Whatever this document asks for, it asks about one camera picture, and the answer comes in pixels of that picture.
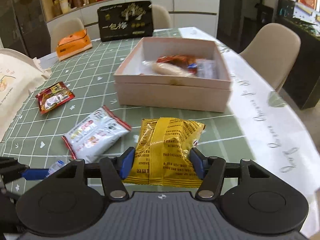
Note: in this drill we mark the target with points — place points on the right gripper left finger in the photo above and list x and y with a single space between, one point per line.
113 172

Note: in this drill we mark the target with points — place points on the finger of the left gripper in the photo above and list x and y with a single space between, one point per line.
35 174

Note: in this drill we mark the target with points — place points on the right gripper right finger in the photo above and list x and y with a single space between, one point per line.
211 171

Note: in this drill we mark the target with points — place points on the yellow snack bag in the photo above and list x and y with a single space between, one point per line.
162 153

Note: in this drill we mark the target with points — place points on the small red gold snack packet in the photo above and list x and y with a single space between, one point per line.
53 97

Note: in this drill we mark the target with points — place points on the blue clear candy packet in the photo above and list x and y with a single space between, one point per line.
55 167

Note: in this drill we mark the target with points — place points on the white red-edged snack bag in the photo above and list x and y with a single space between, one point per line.
94 135

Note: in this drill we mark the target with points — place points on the green grid tablecloth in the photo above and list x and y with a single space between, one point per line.
258 127

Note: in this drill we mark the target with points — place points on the clear packet in box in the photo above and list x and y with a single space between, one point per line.
206 69

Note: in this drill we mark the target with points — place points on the cream tote bag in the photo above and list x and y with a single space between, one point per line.
20 76

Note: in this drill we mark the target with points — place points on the pink open storage box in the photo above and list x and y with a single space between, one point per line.
138 85

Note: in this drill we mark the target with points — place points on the bread roll in box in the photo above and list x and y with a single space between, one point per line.
170 69

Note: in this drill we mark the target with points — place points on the beige chair right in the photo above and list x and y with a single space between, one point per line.
272 53

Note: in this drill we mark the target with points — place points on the orange tissue pack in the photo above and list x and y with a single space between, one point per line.
73 44

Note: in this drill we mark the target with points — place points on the dark display cabinet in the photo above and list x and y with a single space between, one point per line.
302 83

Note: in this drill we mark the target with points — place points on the beige chair left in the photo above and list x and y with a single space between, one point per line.
64 29

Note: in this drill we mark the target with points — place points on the black gift box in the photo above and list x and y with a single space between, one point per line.
125 20

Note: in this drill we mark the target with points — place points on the beige chair behind box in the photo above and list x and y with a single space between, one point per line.
161 17

